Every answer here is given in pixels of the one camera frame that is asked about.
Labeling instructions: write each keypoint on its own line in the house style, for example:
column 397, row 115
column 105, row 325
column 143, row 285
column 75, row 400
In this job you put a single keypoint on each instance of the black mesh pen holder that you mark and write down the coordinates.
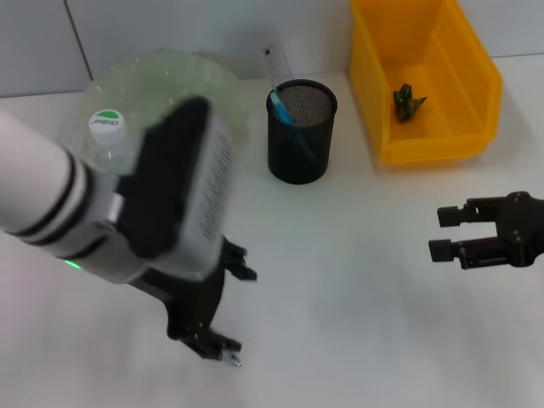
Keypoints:
column 297, row 170

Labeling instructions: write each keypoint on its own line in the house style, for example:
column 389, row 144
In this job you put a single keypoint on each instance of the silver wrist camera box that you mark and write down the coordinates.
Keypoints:
column 170, row 183

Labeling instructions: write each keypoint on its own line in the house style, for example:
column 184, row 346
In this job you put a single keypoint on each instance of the transparent plastic ruler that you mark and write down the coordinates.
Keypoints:
column 276, row 64

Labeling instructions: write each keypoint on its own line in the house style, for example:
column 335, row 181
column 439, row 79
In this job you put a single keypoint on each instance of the yellow plastic bin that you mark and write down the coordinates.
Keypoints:
column 370, row 42

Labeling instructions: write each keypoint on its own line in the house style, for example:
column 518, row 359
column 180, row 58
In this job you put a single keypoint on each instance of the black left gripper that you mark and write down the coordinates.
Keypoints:
column 191, row 306

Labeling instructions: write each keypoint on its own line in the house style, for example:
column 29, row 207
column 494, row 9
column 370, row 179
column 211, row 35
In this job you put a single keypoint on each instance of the grey white pen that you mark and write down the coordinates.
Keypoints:
column 236, row 359

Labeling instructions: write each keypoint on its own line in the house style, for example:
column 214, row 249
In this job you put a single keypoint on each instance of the clear bottle with green label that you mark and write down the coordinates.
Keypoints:
column 106, row 125

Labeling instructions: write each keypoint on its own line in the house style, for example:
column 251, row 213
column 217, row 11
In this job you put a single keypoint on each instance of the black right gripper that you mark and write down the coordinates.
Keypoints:
column 523, row 229

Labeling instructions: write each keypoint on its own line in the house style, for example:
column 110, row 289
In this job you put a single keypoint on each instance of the blue scissors with cover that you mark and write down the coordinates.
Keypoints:
column 282, row 110

